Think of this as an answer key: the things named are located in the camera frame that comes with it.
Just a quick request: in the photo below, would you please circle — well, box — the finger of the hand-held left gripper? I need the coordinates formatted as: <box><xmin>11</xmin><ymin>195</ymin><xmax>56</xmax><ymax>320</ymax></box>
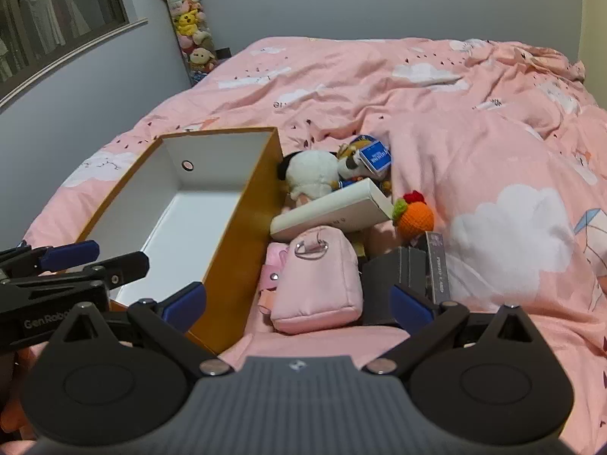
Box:
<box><xmin>0</xmin><ymin>251</ymin><xmax>151</xmax><ymax>301</ymax></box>
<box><xmin>0</xmin><ymin>240</ymin><xmax>100</xmax><ymax>276</ymax></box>

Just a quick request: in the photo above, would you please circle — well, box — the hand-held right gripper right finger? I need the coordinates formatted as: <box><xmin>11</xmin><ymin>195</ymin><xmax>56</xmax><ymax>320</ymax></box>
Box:
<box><xmin>363</xmin><ymin>284</ymin><xmax>539</xmax><ymax>375</ymax></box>

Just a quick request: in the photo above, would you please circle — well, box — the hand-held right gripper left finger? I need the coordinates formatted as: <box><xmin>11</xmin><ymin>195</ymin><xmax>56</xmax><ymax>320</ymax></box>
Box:
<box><xmin>45</xmin><ymin>282</ymin><xmax>235</xmax><ymax>375</ymax></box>

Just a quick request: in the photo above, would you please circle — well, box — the pink fabric pouch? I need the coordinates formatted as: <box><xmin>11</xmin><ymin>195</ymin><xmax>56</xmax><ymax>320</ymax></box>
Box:
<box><xmin>270</xmin><ymin>226</ymin><xmax>365</xmax><ymax>335</ymax></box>

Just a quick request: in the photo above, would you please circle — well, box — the orange cardboard box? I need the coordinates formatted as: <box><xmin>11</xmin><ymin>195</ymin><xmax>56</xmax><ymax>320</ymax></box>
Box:
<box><xmin>76</xmin><ymin>126</ymin><xmax>285</xmax><ymax>356</ymax></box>

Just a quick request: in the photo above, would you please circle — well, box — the duck plush with blue card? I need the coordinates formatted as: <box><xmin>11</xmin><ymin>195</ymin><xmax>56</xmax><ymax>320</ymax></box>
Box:
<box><xmin>337</xmin><ymin>135</ymin><xmax>394</xmax><ymax>195</ymax></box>

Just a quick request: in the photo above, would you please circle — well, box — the white ice cream plush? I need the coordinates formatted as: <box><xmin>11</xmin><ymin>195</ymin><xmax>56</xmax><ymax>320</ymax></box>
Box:
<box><xmin>280</xmin><ymin>150</ymin><xmax>344</xmax><ymax>209</ymax></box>

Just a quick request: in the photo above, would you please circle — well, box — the dark grey box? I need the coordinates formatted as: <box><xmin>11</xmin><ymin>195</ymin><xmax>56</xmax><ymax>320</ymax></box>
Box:
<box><xmin>360</xmin><ymin>246</ymin><xmax>430</xmax><ymax>328</ymax></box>

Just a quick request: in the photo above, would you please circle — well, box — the black narrow box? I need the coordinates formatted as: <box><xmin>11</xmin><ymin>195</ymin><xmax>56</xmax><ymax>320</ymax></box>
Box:
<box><xmin>424</xmin><ymin>231</ymin><xmax>451</xmax><ymax>306</ymax></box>

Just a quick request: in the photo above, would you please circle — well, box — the crochet orange fruit toy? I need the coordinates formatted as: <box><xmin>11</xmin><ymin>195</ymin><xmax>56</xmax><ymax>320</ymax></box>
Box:
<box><xmin>391</xmin><ymin>190</ymin><xmax>436</xmax><ymax>240</ymax></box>

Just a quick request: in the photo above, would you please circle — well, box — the white flat box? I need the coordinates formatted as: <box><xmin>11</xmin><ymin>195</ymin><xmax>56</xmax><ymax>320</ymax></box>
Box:
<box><xmin>270</xmin><ymin>177</ymin><xmax>394</xmax><ymax>242</ymax></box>

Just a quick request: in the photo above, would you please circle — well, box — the blue card box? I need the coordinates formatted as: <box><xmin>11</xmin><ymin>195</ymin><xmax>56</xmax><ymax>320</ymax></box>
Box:
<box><xmin>359</xmin><ymin>141</ymin><xmax>392</xmax><ymax>174</ymax></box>

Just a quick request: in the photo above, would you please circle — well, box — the pink cloud print duvet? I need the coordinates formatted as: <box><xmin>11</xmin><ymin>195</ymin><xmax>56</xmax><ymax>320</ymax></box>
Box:
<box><xmin>21</xmin><ymin>35</ymin><xmax>607</xmax><ymax>441</ymax></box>

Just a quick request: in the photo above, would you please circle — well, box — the clear tube of plush toys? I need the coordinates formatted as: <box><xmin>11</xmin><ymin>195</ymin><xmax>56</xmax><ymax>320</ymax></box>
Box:
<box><xmin>152</xmin><ymin>0</ymin><xmax>220</xmax><ymax>87</ymax></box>

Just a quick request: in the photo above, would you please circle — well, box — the glass front wall cabinet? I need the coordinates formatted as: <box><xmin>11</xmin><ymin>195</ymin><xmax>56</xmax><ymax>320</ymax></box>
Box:
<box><xmin>0</xmin><ymin>0</ymin><xmax>149</xmax><ymax>110</ymax></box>

